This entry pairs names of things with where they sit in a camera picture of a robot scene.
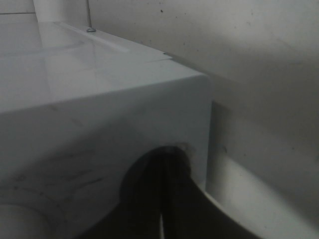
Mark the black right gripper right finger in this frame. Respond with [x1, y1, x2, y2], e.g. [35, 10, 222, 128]
[161, 147, 257, 239]

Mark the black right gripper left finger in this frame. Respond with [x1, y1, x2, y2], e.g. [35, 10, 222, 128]
[78, 153, 164, 239]

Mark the round white door button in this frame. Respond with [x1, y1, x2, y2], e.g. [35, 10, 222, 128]
[119, 142, 196, 200]

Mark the white lower microwave knob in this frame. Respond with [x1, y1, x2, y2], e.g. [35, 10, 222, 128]
[0, 205, 52, 239]

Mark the white microwave oven body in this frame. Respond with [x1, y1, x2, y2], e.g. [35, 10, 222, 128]
[0, 22, 211, 239]

